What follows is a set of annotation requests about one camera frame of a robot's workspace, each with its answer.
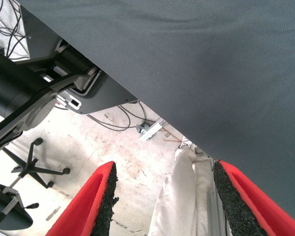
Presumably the dark grey table cloth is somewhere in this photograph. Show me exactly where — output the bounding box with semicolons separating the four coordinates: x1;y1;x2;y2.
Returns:
17;0;295;228

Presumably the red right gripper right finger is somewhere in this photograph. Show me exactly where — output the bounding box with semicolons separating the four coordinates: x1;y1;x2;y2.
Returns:
213;159;295;236

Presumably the black frame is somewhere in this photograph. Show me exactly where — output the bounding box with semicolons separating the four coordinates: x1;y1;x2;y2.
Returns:
0;40;100;158

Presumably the aluminium frame profile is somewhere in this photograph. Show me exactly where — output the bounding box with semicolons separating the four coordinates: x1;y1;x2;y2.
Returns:
138;118;170;143
206;159;233;236

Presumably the white cloth cover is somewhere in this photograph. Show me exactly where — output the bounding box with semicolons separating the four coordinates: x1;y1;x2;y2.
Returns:
148;148;215;236

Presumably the black office chair base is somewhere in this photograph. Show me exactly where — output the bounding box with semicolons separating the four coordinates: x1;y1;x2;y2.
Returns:
1;137;71;189

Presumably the black lever object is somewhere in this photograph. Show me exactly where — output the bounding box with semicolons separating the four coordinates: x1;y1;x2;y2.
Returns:
0;181;40;232

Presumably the thin black floor cable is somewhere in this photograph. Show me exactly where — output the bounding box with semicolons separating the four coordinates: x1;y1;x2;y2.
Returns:
86;104;148;131
0;0;24;58

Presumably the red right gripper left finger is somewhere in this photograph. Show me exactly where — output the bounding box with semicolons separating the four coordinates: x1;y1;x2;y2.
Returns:
45;160;120;236

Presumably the white sneaker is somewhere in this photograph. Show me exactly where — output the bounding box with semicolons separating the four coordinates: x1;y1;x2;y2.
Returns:
178;137;197;151

